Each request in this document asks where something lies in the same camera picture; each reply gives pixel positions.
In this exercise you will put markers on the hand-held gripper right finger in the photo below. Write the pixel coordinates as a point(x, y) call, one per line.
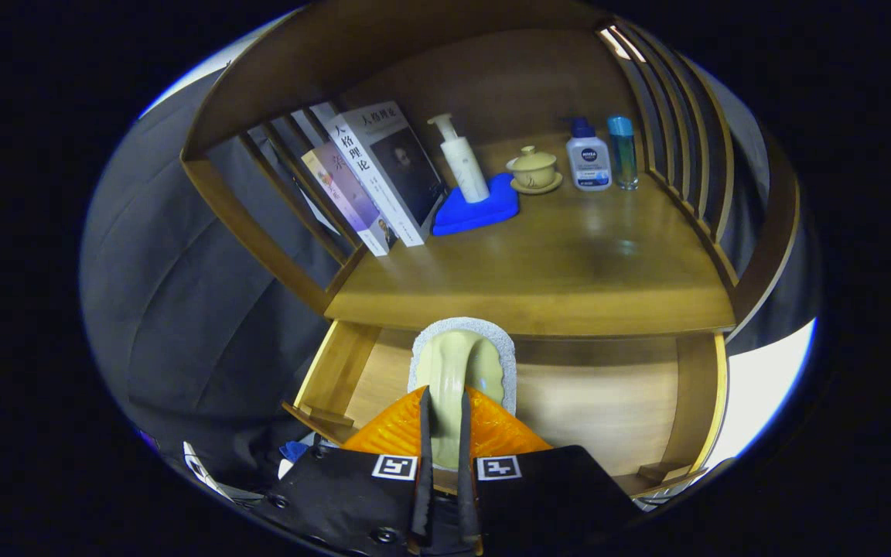
point(467, 503)

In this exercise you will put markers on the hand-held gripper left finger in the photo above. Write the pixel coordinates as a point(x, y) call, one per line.
point(424, 495)

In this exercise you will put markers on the pale green sponge brush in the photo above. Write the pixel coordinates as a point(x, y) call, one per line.
point(453, 371)

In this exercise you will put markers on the wooden drawer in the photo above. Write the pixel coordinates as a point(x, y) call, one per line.
point(592, 402)

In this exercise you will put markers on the wooden countertop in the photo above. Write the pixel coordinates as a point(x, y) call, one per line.
point(569, 263)

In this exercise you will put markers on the wooden cabinet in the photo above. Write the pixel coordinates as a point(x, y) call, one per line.
point(507, 85)

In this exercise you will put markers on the folded blue cloth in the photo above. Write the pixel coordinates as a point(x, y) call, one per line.
point(484, 210)

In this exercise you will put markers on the purple book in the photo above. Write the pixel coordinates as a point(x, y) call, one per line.
point(349, 197)

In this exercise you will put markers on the white flat panel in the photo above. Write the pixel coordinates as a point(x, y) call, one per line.
point(770, 387)

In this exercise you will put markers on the thick white book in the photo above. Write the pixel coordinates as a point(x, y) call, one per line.
point(391, 166)

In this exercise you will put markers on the white pump bottle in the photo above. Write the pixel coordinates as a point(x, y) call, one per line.
point(463, 162)

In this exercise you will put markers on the yellow lidded teacup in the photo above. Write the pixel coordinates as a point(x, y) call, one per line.
point(533, 166)

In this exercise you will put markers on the white lotion bottle blue cap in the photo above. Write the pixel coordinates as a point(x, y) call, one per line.
point(588, 158)

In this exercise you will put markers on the slim teal bottle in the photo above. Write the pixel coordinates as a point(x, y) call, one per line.
point(623, 151)

